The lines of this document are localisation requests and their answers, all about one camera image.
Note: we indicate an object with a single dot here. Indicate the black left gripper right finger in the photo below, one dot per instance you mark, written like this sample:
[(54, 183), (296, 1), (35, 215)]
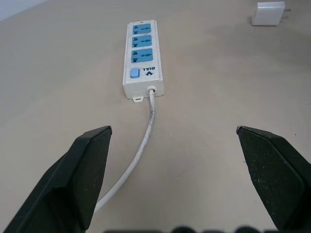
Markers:
[(274, 174)]

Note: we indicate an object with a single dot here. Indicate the white power strip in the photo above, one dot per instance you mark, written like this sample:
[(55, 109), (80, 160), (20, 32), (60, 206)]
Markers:
[(143, 60)]

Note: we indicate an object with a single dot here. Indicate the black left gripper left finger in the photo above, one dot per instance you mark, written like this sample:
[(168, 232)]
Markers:
[(70, 179)]

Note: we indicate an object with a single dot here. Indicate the white plug adapter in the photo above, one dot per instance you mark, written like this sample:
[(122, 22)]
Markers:
[(267, 13)]

